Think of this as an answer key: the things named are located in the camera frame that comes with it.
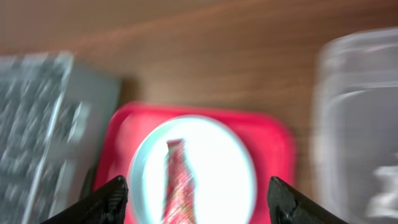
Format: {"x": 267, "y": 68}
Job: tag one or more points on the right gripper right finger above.
{"x": 288, "y": 206}

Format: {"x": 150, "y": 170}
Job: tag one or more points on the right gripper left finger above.
{"x": 107, "y": 205}

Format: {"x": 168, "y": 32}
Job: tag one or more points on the red snack wrapper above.
{"x": 180, "y": 188}

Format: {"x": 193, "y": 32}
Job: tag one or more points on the grey dishwasher rack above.
{"x": 54, "y": 114}

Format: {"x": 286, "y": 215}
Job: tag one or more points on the red plastic tray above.
{"x": 269, "y": 143}

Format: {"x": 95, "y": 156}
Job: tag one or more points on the light blue plate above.
{"x": 225, "y": 177}

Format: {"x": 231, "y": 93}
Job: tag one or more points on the clear plastic bin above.
{"x": 355, "y": 127}

